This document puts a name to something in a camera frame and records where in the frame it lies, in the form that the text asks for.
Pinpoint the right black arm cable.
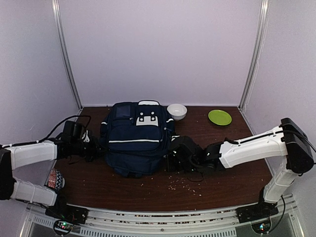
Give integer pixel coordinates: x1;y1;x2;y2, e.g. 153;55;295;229
278;128;316;218

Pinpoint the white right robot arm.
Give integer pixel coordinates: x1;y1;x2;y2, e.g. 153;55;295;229
166;118;315;222

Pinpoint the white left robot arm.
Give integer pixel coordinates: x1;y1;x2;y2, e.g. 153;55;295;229
0;120;105;219

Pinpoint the navy blue student backpack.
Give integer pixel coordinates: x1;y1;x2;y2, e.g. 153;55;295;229
100;100;175;178

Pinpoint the right aluminium frame post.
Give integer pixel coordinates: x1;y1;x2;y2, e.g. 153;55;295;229
239;0;270;112

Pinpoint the white ceramic bowl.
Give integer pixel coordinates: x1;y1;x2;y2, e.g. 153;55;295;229
167;104;188;121

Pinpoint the red patterned bowl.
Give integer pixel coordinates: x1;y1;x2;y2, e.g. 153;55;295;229
45;168;65;192

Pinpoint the green plate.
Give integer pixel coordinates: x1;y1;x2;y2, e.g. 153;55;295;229
208;110;232;126

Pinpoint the left aluminium frame post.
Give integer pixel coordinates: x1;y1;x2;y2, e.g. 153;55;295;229
51;0;83;110

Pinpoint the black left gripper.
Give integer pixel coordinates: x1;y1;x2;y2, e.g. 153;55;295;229
70;135;107;161

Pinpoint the front metal rail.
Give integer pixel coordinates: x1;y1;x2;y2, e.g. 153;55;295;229
21;195;301;237

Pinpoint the aluminium frame post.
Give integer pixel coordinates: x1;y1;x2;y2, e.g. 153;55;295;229
239;0;270;112
51;0;83;110

